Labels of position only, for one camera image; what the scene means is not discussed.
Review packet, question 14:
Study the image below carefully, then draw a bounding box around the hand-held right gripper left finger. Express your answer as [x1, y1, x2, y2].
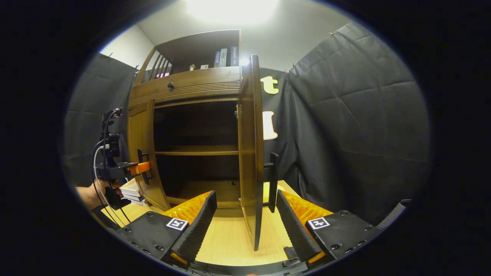
[115, 191, 217, 269]

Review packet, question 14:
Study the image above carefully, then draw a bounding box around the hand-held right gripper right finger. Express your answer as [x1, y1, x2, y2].
[275, 189, 380, 267]

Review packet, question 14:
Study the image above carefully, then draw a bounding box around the wooden shoe cabinet door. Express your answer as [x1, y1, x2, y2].
[237, 54, 265, 251]
[127, 99, 171, 211]

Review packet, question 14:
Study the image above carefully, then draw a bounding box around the wooden double-door shoe cabinet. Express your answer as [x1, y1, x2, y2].
[127, 29, 279, 251]

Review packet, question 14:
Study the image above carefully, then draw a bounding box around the wooden cabinet shelf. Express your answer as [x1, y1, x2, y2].
[155, 145, 240, 156]

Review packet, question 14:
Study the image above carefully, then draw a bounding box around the wooden cabinet drawer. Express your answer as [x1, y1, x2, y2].
[130, 67, 243, 102]

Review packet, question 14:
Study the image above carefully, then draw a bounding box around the large ceiling light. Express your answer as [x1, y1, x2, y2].
[183, 0, 280, 24]

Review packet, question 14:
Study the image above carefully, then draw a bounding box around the black door handle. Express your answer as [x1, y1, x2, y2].
[263, 152, 279, 213]
[137, 149, 153, 185]

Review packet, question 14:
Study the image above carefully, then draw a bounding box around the white cable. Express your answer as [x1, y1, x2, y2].
[93, 145, 110, 169]

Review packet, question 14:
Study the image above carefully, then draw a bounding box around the grey strap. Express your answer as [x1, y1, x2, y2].
[378, 199, 412, 230]

